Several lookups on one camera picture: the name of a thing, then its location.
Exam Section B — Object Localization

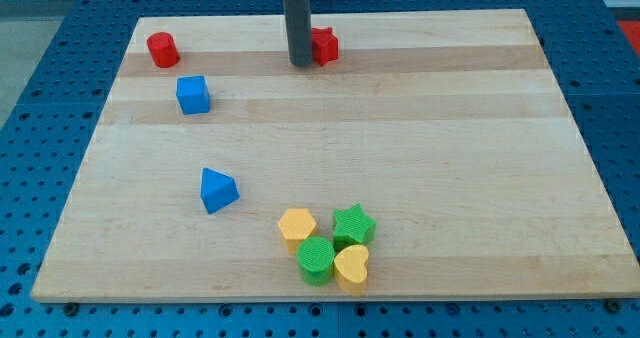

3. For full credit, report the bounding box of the yellow hexagon block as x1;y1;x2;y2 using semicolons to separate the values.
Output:
277;208;318;255

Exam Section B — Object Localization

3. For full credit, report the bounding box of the green cylinder block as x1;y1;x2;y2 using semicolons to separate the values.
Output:
296;236;335;286

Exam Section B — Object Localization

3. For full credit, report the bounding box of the red cylinder block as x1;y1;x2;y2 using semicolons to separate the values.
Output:
146;32;180;68

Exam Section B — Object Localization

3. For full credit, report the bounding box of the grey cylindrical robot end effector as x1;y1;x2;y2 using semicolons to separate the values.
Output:
282;0;313;67

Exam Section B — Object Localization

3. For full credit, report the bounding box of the red star block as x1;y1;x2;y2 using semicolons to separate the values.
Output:
311;27;339;66

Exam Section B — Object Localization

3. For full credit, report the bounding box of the yellow heart block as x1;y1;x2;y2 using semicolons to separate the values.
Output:
334;244;370;297

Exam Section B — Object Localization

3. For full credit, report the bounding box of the blue cube block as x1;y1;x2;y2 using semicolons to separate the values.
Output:
176;76;211;115

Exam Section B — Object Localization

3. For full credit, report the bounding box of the blue triangle block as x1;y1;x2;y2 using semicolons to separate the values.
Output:
200;168;240;214

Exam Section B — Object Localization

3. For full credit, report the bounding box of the green star block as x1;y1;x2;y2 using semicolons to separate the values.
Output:
333;203;377;251

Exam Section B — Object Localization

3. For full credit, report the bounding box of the light wooden board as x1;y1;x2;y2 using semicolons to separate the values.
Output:
32;9;639;303

